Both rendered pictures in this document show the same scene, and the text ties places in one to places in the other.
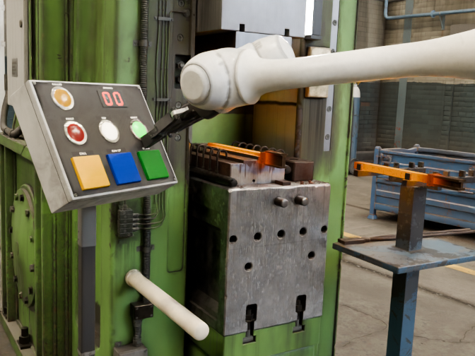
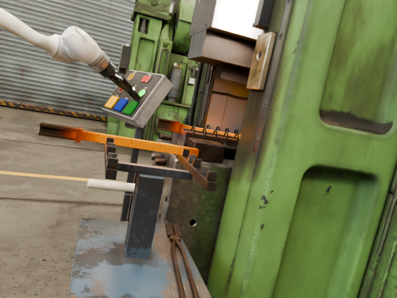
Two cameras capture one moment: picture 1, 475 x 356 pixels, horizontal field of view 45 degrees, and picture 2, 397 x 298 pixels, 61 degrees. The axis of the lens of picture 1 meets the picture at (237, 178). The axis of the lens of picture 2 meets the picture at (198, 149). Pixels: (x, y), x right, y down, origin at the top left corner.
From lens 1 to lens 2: 254 cm
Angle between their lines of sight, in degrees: 102
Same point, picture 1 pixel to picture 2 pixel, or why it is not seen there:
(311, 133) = (247, 129)
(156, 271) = not seen: hidden behind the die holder
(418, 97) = not seen: outside the picture
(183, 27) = not seen: hidden behind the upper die
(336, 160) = (262, 169)
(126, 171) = (119, 106)
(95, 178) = (109, 104)
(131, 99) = (153, 80)
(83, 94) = (139, 75)
